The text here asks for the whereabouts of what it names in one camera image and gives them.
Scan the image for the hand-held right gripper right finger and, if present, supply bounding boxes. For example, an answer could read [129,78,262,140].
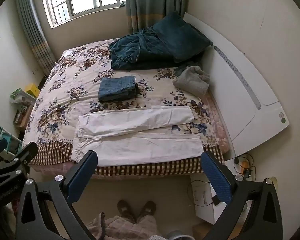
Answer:
[201,151,283,240]

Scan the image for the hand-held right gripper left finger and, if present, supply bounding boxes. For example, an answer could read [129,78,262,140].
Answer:
[15,150,98,240]

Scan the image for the white pants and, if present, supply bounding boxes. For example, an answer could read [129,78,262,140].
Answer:
[71,105,203,167]

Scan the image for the teal storage rack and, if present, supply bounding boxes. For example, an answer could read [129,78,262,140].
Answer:
[0,124,23,155]

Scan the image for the white nightstand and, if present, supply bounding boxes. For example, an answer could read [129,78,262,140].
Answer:
[190,172,253,225]

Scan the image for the wooden side cabinet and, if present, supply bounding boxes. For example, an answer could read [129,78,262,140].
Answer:
[14,104,33,132]

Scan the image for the brown slipper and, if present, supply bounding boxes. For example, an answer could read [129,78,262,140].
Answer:
[139,200,157,218]
[117,199,134,222]

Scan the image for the green and white bag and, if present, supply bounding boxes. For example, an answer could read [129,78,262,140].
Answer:
[10,88,37,104]

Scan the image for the yellow box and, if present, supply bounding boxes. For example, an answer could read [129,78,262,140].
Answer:
[25,83,39,98]

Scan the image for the white headboard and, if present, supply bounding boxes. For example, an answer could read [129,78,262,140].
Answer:
[182,12,290,160]

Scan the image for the grey round container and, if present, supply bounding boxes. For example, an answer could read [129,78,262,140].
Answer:
[165,230,190,240]

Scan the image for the floral bed blanket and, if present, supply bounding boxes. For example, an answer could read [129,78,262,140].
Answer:
[25,39,225,177]

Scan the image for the folded blue jeans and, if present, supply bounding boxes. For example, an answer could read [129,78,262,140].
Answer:
[98,75,139,103]

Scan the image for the grey folded cloth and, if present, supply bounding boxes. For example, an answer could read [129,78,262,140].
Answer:
[172,66,211,97]

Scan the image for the grey striped curtain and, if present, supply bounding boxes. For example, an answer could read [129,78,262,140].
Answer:
[14,0,57,75]
[124,0,190,34]

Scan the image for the dark teal quilt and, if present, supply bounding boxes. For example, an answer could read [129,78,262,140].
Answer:
[108,26,205,71]

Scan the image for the dark teal pillow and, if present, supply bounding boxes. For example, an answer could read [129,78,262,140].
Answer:
[152,10,214,63]

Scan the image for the black cable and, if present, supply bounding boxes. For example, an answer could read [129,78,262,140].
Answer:
[234,154,257,179]
[187,172,215,207]

